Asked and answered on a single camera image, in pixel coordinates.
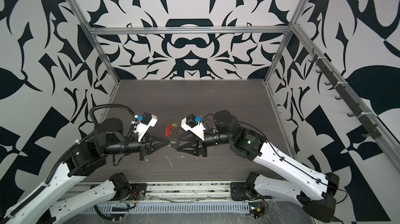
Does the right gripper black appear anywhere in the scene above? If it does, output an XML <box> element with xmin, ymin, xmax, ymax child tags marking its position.
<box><xmin>179</xmin><ymin>128</ymin><xmax>236</xmax><ymax>157</ymax></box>

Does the red key tag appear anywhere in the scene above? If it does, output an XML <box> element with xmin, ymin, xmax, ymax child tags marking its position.
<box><xmin>165</xmin><ymin>125</ymin><xmax>174</xmax><ymax>137</ymax></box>

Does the large wire keyring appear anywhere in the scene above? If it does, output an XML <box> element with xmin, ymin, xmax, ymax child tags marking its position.
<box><xmin>167</xmin><ymin>127</ymin><xmax>184</xmax><ymax>150</ymax></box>

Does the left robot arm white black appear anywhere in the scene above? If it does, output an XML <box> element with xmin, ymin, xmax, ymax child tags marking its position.
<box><xmin>1</xmin><ymin>114</ymin><xmax>169</xmax><ymax>224</ymax></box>

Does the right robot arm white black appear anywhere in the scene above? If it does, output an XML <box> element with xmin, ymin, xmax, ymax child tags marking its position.
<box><xmin>176</xmin><ymin>110</ymin><xmax>340</xmax><ymax>223</ymax></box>

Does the small circuit board green led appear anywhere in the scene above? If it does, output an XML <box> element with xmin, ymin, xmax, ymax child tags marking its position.
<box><xmin>249</xmin><ymin>201</ymin><xmax>268</xmax><ymax>219</ymax></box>

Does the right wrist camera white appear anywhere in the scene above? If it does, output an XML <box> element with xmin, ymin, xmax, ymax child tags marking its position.
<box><xmin>181</xmin><ymin>114</ymin><xmax>206</xmax><ymax>141</ymax></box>

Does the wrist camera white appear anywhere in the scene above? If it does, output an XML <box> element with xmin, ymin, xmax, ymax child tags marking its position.
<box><xmin>132</xmin><ymin>112</ymin><xmax>158</xmax><ymax>142</ymax></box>
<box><xmin>181</xmin><ymin>114</ymin><xmax>206</xmax><ymax>141</ymax></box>

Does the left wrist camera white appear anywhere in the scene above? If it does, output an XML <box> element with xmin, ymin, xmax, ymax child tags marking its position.
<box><xmin>132</xmin><ymin>112</ymin><xmax>158</xmax><ymax>142</ymax></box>

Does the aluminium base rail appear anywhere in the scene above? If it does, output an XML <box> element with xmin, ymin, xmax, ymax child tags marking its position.
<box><xmin>54</xmin><ymin>179</ymin><xmax>321</xmax><ymax>204</ymax></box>

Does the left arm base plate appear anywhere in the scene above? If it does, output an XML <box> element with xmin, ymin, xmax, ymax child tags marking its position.
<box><xmin>125</xmin><ymin>183</ymin><xmax>148</xmax><ymax>201</ymax></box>

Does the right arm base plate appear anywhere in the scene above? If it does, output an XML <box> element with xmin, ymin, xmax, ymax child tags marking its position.
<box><xmin>230</xmin><ymin>182</ymin><xmax>272</xmax><ymax>201</ymax></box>

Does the black corrugated cable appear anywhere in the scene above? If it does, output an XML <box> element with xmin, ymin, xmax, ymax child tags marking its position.
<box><xmin>89</xmin><ymin>103</ymin><xmax>136</xmax><ymax>126</ymax></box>

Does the white slotted cable duct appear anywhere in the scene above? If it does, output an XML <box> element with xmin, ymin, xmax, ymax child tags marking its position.
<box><xmin>98</xmin><ymin>202</ymin><xmax>250</xmax><ymax>214</ymax></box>

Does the wall hook rack dark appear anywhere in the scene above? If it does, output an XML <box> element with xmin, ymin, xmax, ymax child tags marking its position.
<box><xmin>309</xmin><ymin>49</ymin><xmax>382</xmax><ymax>139</ymax></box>

